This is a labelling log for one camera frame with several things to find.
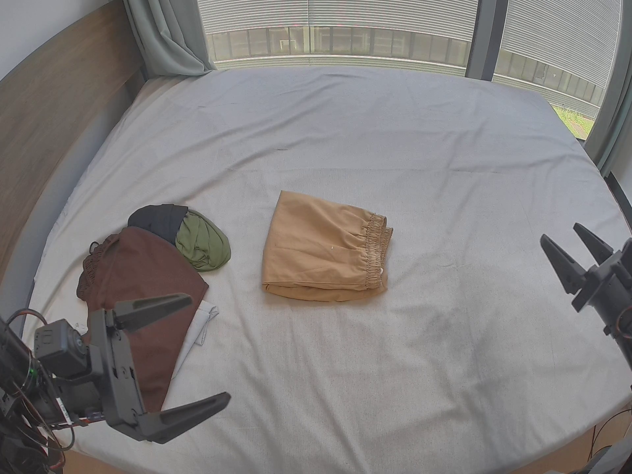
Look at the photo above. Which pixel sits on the bed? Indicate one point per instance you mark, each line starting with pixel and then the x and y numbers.
pixel 370 131

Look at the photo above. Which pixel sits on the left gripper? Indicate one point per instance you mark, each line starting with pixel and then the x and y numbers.
pixel 116 378

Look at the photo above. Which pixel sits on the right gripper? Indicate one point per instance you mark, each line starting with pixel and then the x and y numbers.
pixel 610 284

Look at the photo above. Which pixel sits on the tan shorts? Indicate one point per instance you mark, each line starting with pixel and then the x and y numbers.
pixel 316 245

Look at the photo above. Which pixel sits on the white garment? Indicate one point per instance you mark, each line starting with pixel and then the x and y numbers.
pixel 200 324

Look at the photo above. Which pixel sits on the brown shorts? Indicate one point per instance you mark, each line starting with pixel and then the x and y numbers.
pixel 143 274

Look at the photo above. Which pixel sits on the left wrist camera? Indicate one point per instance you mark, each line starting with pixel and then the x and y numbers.
pixel 57 343

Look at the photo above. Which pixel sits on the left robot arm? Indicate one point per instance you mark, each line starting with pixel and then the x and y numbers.
pixel 15 358

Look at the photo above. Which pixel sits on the grey-green curtain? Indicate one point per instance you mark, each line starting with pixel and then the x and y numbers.
pixel 163 27

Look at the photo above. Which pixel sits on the green garment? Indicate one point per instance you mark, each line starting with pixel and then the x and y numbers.
pixel 202 245

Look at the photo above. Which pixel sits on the window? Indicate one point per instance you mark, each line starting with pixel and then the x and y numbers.
pixel 370 13

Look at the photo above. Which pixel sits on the black garment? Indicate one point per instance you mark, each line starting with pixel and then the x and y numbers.
pixel 153 220

